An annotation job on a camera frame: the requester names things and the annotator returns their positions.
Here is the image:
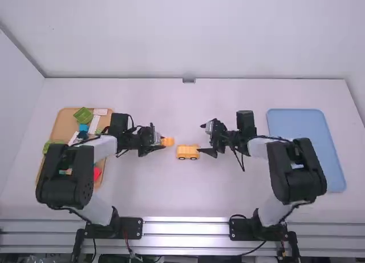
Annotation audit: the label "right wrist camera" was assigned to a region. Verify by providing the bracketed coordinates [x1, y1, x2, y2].
[200, 119, 217, 136]

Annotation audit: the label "lime green toy brick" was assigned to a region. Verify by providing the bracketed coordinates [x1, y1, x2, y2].
[73, 106, 94, 124]

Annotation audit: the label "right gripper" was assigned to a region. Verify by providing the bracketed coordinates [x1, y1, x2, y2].
[197, 118, 229, 159]

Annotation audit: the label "tan tray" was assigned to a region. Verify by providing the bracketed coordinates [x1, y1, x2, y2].
[35, 107, 116, 190]

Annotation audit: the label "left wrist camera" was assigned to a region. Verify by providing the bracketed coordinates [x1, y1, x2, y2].
[149, 122, 163, 148]

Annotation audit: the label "yellow toy car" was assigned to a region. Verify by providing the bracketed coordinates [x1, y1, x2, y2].
[175, 143, 201, 162]

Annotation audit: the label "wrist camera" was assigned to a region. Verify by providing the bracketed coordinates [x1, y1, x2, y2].
[149, 122, 163, 148]
[200, 119, 217, 136]

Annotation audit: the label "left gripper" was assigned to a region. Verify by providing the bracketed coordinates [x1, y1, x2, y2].
[137, 125, 167, 157]

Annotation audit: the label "silver rails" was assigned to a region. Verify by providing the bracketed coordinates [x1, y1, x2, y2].
[0, 216, 365, 258]

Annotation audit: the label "white toy fence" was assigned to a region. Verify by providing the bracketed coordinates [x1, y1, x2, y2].
[88, 114, 102, 134]

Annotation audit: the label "blue mat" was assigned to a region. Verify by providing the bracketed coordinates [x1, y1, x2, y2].
[266, 108, 347, 193]

